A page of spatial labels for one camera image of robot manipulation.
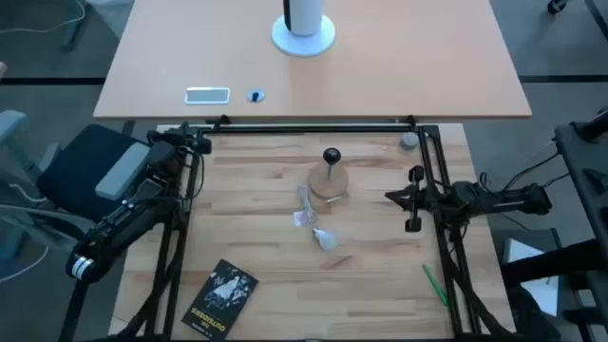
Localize black aluminium rig frame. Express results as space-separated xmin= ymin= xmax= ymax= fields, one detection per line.
xmin=123 ymin=122 xmax=517 ymax=342

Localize black paperback book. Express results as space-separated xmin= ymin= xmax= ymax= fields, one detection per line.
xmin=180 ymin=258 xmax=260 ymax=342

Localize black cable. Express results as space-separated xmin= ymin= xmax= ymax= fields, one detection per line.
xmin=479 ymin=142 xmax=571 ymax=229

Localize white cable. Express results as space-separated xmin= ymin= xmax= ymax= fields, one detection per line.
xmin=0 ymin=0 xmax=87 ymax=35
xmin=0 ymin=244 xmax=51 ymax=284

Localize wooden base lamp black socket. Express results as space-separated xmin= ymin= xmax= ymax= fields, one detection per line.
xmin=306 ymin=146 xmax=351 ymax=201

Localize silver rectangular desk plate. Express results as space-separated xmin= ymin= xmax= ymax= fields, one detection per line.
xmin=183 ymin=86 xmax=232 ymax=106

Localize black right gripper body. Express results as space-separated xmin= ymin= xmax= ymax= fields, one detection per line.
xmin=408 ymin=182 xmax=446 ymax=219

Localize green pen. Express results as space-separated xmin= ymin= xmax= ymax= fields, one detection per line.
xmin=421 ymin=263 xmax=450 ymax=308

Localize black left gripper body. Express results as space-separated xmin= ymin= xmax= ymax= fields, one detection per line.
xmin=163 ymin=130 xmax=197 ymax=158

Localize black equipment stand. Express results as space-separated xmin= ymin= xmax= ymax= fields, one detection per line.
xmin=501 ymin=107 xmax=608 ymax=342

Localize clear plastic wrap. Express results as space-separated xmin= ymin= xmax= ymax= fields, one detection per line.
xmin=292 ymin=182 xmax=320 ymax=230

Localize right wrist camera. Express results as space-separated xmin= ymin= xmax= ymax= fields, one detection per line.
xmin=384 ymin=185 xmax=415 ymax=211

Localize light brown office desk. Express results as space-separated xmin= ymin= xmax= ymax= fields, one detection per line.
xmin=92 ymin=0 xmax=533 ymax=120

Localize white paper sheet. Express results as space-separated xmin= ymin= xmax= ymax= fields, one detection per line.
xmin=503 ymin=237 xmax=561 ymax=318

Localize white frosted lightbulb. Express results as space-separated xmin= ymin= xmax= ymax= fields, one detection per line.
xmin=311 ymin=226 xmax=341 ymax=253

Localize white tower fan round base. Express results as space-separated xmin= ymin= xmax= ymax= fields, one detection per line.
xmin=271 ymin=0 xmax=337 ymax=58

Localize black office chair grey armrests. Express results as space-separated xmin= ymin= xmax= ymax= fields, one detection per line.
xmin=0 ymin=108 xmax=153 ymax=267

